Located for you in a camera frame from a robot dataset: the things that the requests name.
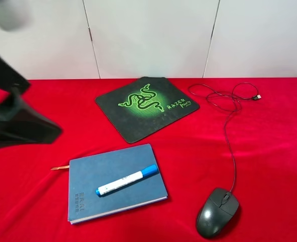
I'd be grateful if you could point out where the black mouse cable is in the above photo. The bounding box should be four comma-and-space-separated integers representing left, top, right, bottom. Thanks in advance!
188, 82, 262, 194

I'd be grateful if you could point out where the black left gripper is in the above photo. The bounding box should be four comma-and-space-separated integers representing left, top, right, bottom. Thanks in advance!
0, 88, 62, 148

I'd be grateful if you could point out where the red velvet tablecloth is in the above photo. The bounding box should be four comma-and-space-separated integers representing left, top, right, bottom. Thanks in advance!
0, 78, 297, 241

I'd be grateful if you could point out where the black computer mouse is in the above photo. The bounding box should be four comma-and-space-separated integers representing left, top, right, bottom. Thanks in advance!
196, 188, 240, 239

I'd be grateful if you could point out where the brown ribbon bookmark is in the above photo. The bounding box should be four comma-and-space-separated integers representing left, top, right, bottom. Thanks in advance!
50, 165, 70, 170

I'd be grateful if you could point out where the blue and white marker pen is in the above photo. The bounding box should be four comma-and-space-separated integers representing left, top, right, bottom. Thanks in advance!
95, 164, 158, 196

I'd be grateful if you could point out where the black green Razer mousepad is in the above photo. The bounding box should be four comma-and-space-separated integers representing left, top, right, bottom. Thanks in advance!
95, 77, 200, 144

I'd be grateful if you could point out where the blue hardcover notebook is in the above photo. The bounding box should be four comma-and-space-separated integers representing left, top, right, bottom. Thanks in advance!
68, 144, 168, 224

